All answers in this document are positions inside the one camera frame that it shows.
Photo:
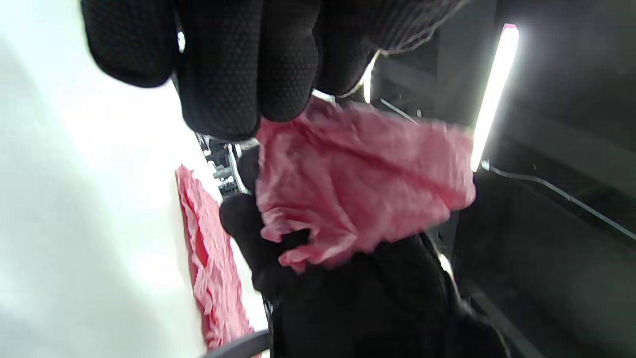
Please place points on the person's left hand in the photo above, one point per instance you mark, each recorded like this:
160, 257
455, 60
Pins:
238, 59

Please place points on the white ceiling light strip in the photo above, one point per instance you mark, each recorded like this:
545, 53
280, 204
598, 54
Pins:
494, 94

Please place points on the pink paper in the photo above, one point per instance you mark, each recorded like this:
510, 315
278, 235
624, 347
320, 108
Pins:
357, 184
213, 268

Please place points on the person's right hand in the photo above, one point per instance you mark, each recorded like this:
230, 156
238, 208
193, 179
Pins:
357, 308

